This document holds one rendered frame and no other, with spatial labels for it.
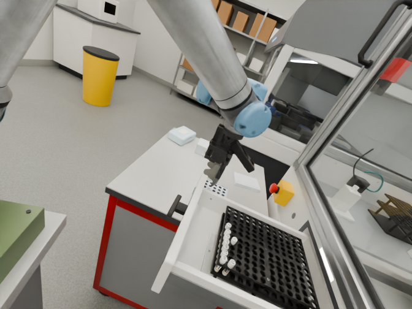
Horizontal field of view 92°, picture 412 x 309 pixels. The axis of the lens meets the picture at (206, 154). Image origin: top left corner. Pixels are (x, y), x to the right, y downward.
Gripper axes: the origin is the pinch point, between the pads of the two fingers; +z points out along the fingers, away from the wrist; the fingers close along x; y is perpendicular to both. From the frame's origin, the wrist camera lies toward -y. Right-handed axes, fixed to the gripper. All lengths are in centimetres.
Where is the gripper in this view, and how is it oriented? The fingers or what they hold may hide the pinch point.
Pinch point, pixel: (215, 181)
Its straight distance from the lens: 72.3
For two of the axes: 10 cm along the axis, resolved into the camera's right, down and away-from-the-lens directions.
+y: -9.1, -4.2, 0.4
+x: -2.3, 4.1, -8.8
